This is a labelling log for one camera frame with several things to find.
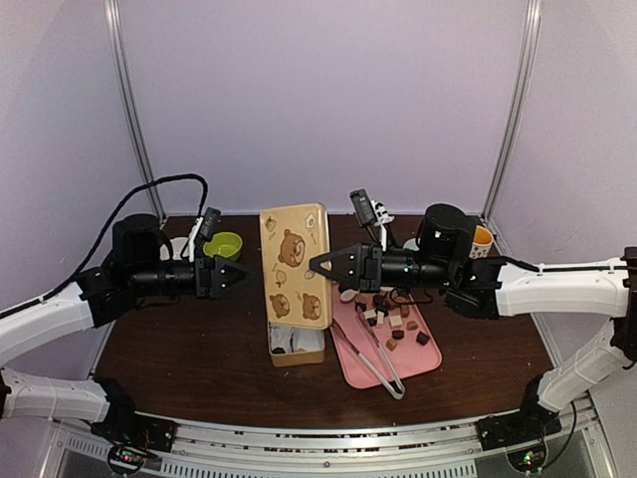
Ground right aluminium frame post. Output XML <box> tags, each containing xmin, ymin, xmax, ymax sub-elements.
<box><xmin>481</xmin><ymin>0</ymin><xmax>542</xmax><ymax>222</ymax></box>

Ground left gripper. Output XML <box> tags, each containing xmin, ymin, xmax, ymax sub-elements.
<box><xmin>129</xmin><ymin>253</ymin><xmax>259</xmax><ymax>300</ymax></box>

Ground light blue bowl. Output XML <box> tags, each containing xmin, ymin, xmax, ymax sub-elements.
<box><xmin>402</xmin><ymin>238</ymin><xmax>420</xmax><ymax>251</ymax></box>

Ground left aluminium frame post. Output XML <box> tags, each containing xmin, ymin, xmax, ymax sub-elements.
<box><xmin>103</xmin><ymin>0</ymin><xmax>167</xmax><ymax>223</ymax></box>

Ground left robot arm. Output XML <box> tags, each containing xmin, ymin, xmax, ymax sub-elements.
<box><xmin>1</xmin><ymin>208</ymin><xmax>248</xmax><ymax>442</ymax></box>

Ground dark square chocolate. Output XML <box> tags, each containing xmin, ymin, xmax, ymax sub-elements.
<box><xmin>416</xmin><ymin>332</ymin><xmax>431</xmax><ymax>347</ymax></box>

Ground metal tongs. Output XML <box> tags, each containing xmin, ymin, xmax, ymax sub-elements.
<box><xmin>330</xmin><ymin>319</ymin><xmax>406</xmax><ymax>400</ymax></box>

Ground aluminium frame post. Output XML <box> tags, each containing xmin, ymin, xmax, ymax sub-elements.
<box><xmin>481</xmin><ymin>0</ymin><xmax>542</xmax><ymax>222</ymax></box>
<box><xmin>103</xmin><ymin>0</ymin><xmax>167</xmax><ymax>223</ymax></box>

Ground front aluminium rail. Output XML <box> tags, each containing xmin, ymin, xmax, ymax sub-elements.
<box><xmin>36</xmin><ymin>399</ymin><xmax>619</xmax><ymax>477</ymax></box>

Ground beige bear tin lid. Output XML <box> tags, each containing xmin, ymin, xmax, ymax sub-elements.
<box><xmin>259</xmin><ymin>203</ymin><xmax>332</xmax><ymax>331</ymax></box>

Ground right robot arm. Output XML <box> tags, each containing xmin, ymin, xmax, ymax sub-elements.
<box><xmin>310</xmin><ymin>203</ymin><xmax>636</xmax><ymax>440</ymax></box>

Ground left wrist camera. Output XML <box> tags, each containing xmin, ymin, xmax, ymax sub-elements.
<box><xmin>179</xmin><ymin>207</ymin><xmax>221</xmax><ymax>262</ymax></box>

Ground small white black bowl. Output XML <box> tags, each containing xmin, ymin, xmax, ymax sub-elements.
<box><xmin>159</xmin><ymin>237</ymin><xmax>193</xmax><ymax>262</ymax></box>

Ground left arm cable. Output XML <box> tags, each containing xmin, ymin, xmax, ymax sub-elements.
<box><xmin>39</xmin><ymin>173</ymin><xmax>209</xmax><ymax>305</ymax></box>

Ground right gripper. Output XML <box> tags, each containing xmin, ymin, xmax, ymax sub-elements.
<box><xmin>310</xmin><ymin>242</ymin><xmax>455</xmax><ymax>294</ymax></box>

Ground green bowl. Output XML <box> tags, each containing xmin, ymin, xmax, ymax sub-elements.
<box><xmin>203</xmin><ymin>232</ymin><xmax>243</xmax><ymax>262</ymax></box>

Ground pink tray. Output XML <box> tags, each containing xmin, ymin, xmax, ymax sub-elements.
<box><xmin>330</xmin><ymin>291</ymin><xmax>442</xmax><ymax>389</ymax></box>

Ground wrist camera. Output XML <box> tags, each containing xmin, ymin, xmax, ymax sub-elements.
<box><xmin>349</xmin><ymin>189</ymin><xmax>397</xmax><ymax>251</ymax></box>
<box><xmin>179</xmin><ymin>207</ymin><xmax>221</xmax><ymax>262</ymax></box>

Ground white mug yellow inside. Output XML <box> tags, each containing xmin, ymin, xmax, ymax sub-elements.
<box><xmin>469</xmin><ymin>225</ymin><xmax>495</xmax><ymax>259</ymax></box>

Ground beige tin box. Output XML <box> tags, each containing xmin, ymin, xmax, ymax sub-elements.
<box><xmin>268</xmin><ymin>324</ymin><xmax>325</xmax><ymax>368</ymax></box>

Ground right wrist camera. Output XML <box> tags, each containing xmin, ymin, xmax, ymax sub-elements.
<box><xmin>349</xmin><ymin>189</ymin><xmax>397</xmax><ymax>251</ymax></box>

